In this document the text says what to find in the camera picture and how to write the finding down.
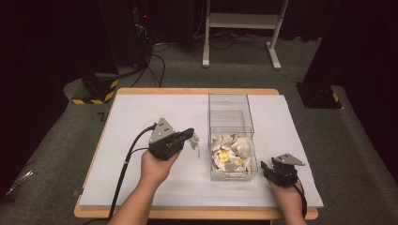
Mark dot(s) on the white table mat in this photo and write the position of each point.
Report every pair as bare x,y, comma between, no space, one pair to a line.
175,190

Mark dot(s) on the white paper wad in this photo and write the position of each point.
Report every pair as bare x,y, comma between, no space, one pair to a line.
194,141

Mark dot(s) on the dark equipment rack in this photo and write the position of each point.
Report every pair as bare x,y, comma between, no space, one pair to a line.
140,28

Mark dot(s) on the wooden table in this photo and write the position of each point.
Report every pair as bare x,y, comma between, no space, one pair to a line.
194,213

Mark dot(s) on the white metal stand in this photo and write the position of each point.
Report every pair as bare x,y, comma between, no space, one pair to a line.
244,20

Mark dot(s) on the pile of paper scraps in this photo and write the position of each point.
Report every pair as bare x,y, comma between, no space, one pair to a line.
232,153

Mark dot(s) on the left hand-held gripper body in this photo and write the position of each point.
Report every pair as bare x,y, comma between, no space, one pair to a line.
162,137

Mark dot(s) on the clear plastic drawer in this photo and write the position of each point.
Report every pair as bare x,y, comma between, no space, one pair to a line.
233,175

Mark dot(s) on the clear plastic drawer case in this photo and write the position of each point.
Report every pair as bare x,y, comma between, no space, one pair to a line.
231,108

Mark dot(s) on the small grey table clamp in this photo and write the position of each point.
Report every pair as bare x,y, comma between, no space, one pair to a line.
78,192

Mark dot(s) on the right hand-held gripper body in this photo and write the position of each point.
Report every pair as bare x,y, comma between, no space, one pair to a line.
286,170

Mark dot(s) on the person's left hand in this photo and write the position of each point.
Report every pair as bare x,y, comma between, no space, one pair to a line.
156,168

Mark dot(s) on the black yellow striped stand base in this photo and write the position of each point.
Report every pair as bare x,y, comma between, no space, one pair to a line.
97,92

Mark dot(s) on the person's right hand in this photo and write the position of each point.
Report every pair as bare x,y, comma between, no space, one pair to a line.
286,197

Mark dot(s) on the metal tool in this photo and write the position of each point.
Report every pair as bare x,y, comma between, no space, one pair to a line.
18,186

